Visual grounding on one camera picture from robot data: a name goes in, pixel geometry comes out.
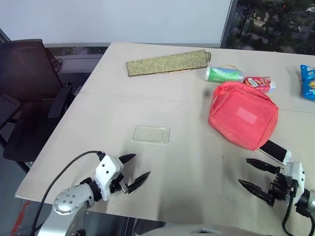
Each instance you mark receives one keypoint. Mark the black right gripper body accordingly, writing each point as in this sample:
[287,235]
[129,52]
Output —
[280,188]

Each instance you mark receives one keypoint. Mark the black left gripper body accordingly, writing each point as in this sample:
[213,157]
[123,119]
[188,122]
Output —
[117,185]

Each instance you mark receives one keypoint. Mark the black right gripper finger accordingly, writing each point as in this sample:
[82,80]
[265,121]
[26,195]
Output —
[254,189]
[262,164]

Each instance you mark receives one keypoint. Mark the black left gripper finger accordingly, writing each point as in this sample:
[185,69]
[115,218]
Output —
[128,157]
[139,181]

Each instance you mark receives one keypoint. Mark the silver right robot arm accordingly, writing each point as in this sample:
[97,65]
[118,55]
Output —
[306,200]

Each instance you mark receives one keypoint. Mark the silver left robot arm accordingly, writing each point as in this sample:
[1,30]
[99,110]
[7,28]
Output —
[71,196]

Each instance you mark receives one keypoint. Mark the clear phone case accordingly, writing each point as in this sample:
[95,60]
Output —
[152,135]

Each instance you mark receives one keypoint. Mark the white smartphone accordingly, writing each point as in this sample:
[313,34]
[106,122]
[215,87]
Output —
[275,151]

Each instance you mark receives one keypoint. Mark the red fabric pouch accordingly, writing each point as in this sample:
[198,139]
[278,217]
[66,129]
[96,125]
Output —
[242,115]

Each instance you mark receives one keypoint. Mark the red snack packet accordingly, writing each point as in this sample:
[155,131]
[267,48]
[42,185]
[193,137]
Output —
[259,84]

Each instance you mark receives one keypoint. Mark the blue chip bag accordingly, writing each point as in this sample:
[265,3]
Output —
[308,82]

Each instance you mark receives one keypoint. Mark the green white tube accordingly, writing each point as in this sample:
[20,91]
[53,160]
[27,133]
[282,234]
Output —
[224,74]

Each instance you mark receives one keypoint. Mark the rolled olive green mat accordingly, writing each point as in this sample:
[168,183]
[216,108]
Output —
[167,62]

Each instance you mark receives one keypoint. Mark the beige rubber band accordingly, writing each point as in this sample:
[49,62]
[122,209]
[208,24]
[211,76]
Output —
[227,66]

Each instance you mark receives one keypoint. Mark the black office chair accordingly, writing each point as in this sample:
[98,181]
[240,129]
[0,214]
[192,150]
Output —
[27,93]

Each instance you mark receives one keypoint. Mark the white roller blind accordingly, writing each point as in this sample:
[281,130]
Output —
[110,20]

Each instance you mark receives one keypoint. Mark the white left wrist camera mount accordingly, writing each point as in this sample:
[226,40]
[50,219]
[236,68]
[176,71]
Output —
[108,169]

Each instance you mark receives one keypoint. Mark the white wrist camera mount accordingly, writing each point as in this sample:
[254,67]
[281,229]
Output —
[296,173]
[108,169]

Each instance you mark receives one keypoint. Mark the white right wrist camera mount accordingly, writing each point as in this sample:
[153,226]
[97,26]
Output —
[296,173]

